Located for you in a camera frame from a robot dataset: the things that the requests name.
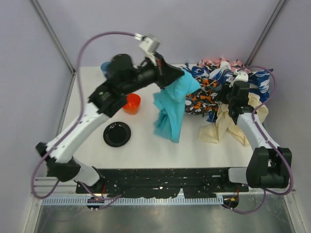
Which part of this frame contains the aluminium front rail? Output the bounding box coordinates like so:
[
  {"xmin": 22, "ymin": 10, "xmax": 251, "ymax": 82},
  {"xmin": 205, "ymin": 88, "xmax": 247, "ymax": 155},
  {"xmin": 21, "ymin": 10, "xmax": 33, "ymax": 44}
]
[{"xmin": 30, "ymin": 177, "xmax": 295, "ymax": 199}]

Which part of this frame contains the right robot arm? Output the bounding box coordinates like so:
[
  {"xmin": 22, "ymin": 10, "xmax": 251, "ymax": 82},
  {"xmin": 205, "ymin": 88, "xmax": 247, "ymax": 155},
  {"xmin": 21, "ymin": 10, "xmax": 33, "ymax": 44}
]
[{"xmin": 219, "ymin": 81, "xmax": 292, "ymax": 189}]

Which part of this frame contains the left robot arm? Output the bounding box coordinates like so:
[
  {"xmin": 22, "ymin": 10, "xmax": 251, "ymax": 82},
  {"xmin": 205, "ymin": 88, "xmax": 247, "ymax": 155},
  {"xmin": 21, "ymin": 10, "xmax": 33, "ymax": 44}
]
[{"xmin": 36, "ymin": 53, "xmax": 185, "ymax": 187}]

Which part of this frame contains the blue plastic cup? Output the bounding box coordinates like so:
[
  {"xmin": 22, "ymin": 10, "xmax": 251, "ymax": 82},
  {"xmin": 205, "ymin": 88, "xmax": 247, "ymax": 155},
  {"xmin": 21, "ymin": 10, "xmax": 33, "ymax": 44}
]
[{"xmin": 100, "ymin": 62, "xmax": 111, "ymax": 76}]

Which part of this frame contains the right aluminium frame post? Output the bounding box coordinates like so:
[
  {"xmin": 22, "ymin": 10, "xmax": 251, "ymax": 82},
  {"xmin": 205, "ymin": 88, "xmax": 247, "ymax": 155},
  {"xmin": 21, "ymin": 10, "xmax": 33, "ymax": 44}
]
[{"xmin": 245, "ymin": 0, "xmax": 289, "ymax": 66}]

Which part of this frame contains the black round plate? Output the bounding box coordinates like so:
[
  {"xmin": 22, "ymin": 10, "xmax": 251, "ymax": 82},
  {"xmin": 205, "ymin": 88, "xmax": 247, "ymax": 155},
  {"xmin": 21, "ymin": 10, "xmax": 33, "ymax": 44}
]
[{"xmin": 103, "ymin": 121, "xmax": 131, "ymax": 148}]

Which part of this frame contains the turquoise cloth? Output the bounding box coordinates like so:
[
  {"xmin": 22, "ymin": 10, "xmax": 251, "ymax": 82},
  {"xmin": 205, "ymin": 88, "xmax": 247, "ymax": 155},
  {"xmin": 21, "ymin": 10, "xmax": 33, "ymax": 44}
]
[{"xmin": 153, "ymin": 71, "xmax": 200, "ymax": 143}]

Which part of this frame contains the orange plastic bowl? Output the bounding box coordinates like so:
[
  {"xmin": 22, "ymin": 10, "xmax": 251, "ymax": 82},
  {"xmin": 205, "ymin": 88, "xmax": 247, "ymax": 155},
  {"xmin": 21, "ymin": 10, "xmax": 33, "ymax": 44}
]
[{"xmin": 122, "ymin": 93, "xmax": 141, "ymax": 115}]

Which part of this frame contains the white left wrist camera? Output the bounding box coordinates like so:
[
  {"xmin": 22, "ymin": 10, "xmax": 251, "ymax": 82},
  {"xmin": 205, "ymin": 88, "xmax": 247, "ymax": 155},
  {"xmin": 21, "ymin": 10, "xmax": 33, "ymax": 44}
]
[{"xmin": 139, "ymin": 34, "xmax": 160, "ymax": 64}]

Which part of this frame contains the white slotted cable duct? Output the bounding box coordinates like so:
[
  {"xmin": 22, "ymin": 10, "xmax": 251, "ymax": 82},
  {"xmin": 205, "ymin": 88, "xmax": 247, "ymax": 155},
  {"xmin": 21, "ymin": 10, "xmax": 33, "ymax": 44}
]
[{"xmin": 42, "ymin": 195, "xmax": 224, "ymax": 206}]

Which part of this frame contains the orange black camouflage cloth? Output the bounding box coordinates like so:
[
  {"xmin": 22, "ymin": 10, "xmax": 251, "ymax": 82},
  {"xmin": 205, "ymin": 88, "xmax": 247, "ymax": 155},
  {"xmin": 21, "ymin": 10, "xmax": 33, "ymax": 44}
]
[{"xmin": 185, "ymin": 77, "xmax": 222, "ymax": 119}]

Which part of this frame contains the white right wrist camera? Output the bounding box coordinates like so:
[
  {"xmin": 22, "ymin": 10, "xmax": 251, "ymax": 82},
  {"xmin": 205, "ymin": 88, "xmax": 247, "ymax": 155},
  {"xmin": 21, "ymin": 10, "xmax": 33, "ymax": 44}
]
[{"xmin": 232, "ymin": 70, "xmax": 248, "ymax": 83}]

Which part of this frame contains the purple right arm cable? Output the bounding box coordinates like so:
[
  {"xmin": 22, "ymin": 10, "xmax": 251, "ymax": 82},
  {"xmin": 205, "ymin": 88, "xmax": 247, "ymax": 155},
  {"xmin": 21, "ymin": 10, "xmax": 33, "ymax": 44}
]
[{"xmin": 223, "ymin": 66, "xmax": 296, "ymax": 216}]

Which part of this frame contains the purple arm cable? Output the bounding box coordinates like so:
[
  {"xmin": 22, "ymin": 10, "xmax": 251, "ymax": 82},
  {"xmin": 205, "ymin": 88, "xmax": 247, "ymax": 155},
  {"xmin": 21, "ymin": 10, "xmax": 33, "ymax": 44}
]
[
  {"xmin": 223, "ymin": 66, "xmax": 296, "ymax": 216},
  {"xmin": 31, "ymin": 31, "xmax": 141, "ymax": 211}
]

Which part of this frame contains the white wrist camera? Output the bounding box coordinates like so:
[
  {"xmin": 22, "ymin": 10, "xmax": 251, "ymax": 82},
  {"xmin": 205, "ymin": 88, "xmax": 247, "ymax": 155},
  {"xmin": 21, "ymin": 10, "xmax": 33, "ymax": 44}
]
[
  {"xmin": 139, "ymin": 34, "xmax": 160, "ymax": 64},
  {"xmin": 232, "ymin": 70, "xmax": 248, "ymax": 83}
]

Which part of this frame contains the pink patterned cloth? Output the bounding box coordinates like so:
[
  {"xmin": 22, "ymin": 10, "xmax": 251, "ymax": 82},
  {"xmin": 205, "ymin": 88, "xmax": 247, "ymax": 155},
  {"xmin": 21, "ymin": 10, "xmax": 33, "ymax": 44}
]
[{"xmin": 198, "ymin": 57, "xmax": 245, "ymax": 73}]

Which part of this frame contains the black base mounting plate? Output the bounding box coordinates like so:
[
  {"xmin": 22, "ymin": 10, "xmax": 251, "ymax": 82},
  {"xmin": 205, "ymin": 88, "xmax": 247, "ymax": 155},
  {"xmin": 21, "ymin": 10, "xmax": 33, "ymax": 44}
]
[{"xmin": 75, "ymin": 167, "xmax": 248, "ymax": 199}]

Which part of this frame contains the aluminium frame post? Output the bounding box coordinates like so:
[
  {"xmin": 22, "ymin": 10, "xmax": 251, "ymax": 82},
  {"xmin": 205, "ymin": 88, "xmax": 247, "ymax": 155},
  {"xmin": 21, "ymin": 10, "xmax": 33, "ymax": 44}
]
[
  {"xmin": 29, "ymin": 0, "xmax": 75, "ymax": 74},
  {"xmin": 245, "ymin": 0, "xmax": 289, "ymax": 66}
]

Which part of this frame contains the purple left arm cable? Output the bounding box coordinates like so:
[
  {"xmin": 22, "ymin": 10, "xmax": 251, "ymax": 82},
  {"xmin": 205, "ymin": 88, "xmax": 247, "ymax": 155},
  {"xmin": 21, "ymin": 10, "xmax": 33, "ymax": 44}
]
[{"xmin": 31, "ymin": 31, "xmax": 141, "ymax": 211}]

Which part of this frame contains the blue white patterned cloth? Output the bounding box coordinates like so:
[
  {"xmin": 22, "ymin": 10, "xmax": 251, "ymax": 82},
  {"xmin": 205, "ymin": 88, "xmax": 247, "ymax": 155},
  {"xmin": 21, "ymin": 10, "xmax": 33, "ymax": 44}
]
[{"xmin": 182, "ymin": 63, "xmax": 270, "ymax": 122}]

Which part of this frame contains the left aluminium frame post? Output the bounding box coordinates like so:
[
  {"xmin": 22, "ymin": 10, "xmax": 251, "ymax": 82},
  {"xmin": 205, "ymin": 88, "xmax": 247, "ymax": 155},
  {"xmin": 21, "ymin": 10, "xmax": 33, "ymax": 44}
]
[{"xmin": 29, "ymin": 0, "xmax": 75, "ymax": 74}]

